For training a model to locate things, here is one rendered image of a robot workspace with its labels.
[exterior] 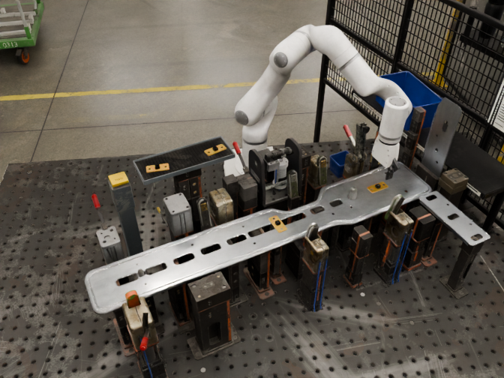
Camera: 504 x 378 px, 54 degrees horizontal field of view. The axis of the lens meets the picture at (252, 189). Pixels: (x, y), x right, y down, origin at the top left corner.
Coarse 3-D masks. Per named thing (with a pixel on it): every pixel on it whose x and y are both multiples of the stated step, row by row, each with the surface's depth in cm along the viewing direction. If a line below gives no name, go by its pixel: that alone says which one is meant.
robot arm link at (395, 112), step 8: (392, 104) 172; (400, 104) 172; (408, 104) 172; (384, 112) 176; (392, 112) 172; (400, 112) 172; (408, 112) 179; (384, 120) 177; (392, 120) 174; (400, 120) 174; (384, 128) 178; (392, 128) 176; (400, 128) 177; (392, 136) 179
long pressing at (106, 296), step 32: (320, 192) 198; (384, 192) 198; (416, 192) 198; (224, 224) 184; (256, 224) 185; (288, 224) 185; (320, 224) 185; (160, 256) 173; (224, 256) 173; (96, 288) 163; (128, 288) 163; (160, 288) 163
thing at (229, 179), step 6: (222, 180) 191; (228, 180) 189; (234, 180) 189; (228, 186) 188; (234, 186) 190; (228, 192) 190; (234, 192) 192; (234, 198) 194; (234, 204) 196; (234, 210) 199; (234, 216) 201; (234, 240) 210
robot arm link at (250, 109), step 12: (300, 36) 182; (276, 48) 179; (288, 48) 177; (300, 48) 180; (276, 60) 180; (288, 60) 178; (300, 60) 182; (264, 72) 199; (276, 72) 190; (288, 72) 183; (264, 84) 199; (276, 84) 196; (252, 96) 205; (264, 96) 203; (240, 108) 209; (252, 108) 207; (264, 108) 207; (240, 120) 212; (252, 120) 210
